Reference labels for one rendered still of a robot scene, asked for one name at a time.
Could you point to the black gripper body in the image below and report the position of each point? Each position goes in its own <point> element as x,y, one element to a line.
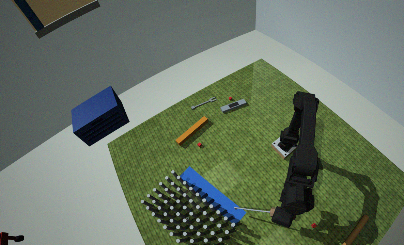
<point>280,216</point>

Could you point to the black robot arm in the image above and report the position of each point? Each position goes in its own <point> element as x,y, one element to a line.
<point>303,162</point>

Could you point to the orange rectangular bar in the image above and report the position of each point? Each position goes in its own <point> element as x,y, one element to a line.
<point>192,130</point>

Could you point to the blue flat strip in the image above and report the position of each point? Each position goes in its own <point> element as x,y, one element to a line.
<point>212,195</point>

